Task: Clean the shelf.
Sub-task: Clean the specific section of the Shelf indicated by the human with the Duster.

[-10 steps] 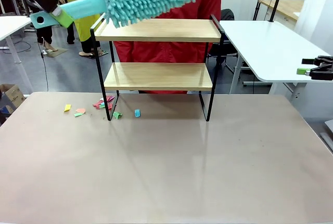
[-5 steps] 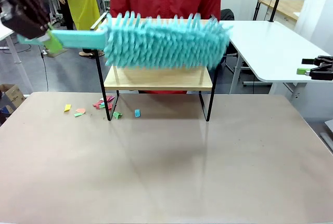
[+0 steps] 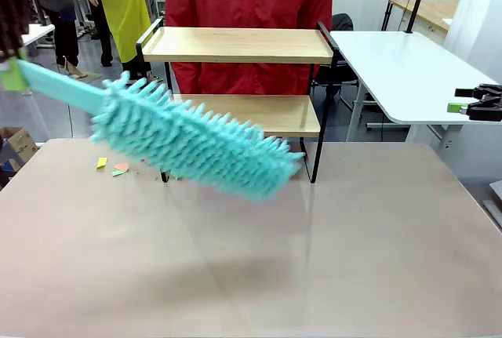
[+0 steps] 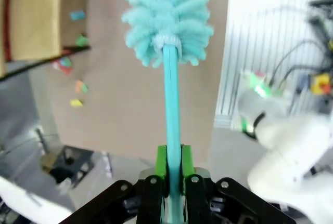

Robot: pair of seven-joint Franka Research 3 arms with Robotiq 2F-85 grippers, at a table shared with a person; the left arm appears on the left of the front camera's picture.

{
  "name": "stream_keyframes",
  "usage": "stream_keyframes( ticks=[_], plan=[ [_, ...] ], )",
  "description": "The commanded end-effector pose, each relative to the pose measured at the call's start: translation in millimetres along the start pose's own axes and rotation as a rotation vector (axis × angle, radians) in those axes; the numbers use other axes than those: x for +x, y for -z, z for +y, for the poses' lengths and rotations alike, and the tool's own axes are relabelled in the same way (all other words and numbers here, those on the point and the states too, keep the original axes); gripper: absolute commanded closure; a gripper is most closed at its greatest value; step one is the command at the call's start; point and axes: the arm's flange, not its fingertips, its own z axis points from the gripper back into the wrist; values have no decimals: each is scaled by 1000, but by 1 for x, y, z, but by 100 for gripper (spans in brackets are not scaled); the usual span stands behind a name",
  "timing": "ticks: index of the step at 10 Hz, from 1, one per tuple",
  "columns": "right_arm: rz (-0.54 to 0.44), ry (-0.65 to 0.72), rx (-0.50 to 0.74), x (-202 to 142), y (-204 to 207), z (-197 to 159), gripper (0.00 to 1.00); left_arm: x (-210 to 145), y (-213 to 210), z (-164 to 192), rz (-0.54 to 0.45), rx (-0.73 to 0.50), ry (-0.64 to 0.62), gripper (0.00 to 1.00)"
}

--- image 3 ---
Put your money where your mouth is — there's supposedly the large white side table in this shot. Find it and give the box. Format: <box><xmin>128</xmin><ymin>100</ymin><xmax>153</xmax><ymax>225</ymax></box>
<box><xmin>329</xmin><ymin>30</ymin><xmax>502</xmax><ymax>154</ymax></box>

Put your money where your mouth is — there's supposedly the two-tier wood metal shelf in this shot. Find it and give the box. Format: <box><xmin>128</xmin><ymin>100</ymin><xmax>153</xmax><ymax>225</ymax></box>
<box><xmin>135</xmin><ymin>19</ymin><xmax>340</xmax><ymax>184</ymax></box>

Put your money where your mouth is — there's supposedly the teal chenille duster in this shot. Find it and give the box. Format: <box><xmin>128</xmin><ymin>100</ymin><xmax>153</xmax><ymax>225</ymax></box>
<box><xmin>17</xmin><ymin>58</ymin><xmax>307</xmax><ymax>205</ymax></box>

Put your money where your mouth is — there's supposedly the brown floor mat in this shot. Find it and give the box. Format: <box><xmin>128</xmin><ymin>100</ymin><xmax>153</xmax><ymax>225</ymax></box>
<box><xmin>64</xmin><ymin>71</ymin><xmax>104</xmax><ymax>87</ymax></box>

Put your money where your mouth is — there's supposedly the wooden background desk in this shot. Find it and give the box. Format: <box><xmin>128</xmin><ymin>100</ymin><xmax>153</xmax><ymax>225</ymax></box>
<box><xmin>389</xmin><ymin>0</ymin><xmax>460</xmax><ymax>34</ymax></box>

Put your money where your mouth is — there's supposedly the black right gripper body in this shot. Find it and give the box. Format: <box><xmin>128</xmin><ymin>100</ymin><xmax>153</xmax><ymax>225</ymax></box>
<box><xmin>468</xmin><ymin>83</ymin><xmax>502</xmax><ymax>122</ymax></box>

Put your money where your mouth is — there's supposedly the cardboard box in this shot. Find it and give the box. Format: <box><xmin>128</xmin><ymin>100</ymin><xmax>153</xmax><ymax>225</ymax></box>
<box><xmin>0</xmin><ymin>125</ymin><xmax>39</xmax><ymax>174</ymax></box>

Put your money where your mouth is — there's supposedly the person in grey top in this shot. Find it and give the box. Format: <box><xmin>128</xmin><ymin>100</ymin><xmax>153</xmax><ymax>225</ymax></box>
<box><xmin>27</xmin><ymin>0</ymin><xmax>90</xmax><ymax>80</ymax></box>

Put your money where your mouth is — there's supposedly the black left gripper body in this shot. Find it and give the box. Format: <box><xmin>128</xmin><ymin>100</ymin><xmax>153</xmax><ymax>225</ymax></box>
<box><xmin>0</xmin><ymin>0</ymin><xmax>31</xmax><ymax>57</ymax></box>

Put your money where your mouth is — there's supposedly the grey metal frame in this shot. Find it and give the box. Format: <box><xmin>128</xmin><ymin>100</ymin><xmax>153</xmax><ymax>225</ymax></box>
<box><xmin>481</xmin><ymin>180</ymin><xmax>502</xmax><ymax>231</ymax></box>

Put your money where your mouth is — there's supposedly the person in yellow apron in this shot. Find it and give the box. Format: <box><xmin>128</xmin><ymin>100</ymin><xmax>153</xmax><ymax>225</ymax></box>
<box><xmin>73</xmin><ymin>0</ymin><xmax>158</xmax><ymax>85</ymax></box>

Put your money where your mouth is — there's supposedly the small white desk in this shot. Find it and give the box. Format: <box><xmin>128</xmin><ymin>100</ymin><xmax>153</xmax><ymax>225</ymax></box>
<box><xmin>19</xmin><ymin>23</ymin><xmax>56</xmax><ymax>98</ymax></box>

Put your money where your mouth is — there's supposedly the thin black floor cable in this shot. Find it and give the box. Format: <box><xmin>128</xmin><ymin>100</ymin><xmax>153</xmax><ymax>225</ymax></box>
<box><xmin>62</xmin><ymin>102</ymin><xmax>76</xmax><ymax>140</ymax></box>

